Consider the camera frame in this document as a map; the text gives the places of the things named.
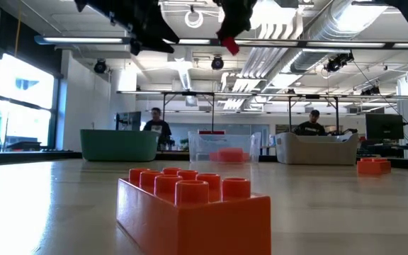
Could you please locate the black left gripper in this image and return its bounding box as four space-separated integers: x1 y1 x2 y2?
74 0 180 56

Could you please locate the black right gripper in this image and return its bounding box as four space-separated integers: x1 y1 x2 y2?
212 0 258 41

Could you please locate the large red toy brick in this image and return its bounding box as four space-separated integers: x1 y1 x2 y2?
221 36 241 57

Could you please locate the large orange toy brick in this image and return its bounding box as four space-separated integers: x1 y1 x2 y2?
116 166 272 255
217 147 244 163
356 157 392 175

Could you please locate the LED light bar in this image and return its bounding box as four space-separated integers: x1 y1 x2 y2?
33 34 408 50

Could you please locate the black computer monitor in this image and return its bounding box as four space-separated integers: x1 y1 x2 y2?
115 110 142 132
365 113 405 141

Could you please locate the person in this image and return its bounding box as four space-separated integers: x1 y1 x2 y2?
142 107 172 149
293 109 327 137

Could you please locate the green plastic bin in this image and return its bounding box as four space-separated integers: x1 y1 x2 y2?
79 129 160 163

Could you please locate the clear plastic bin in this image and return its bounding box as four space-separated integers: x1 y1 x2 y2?
188 130 262 164

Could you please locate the white plastic bin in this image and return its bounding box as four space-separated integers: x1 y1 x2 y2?
275 132 360 166

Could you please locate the white coiled cable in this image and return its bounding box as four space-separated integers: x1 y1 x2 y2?
184 8 205 29

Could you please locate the black ceiling camera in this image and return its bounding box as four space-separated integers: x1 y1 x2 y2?
210 55 225 71
93 59 108 74
323 52 355 74

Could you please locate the black background rig frame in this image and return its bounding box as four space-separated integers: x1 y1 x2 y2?
288 93 340 135
161 91 215 135

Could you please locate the silver ventilation duct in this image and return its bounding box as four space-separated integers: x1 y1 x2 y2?
288 0 391 74

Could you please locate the black aluminium rig frame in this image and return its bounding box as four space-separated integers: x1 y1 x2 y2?
0 150 408 171

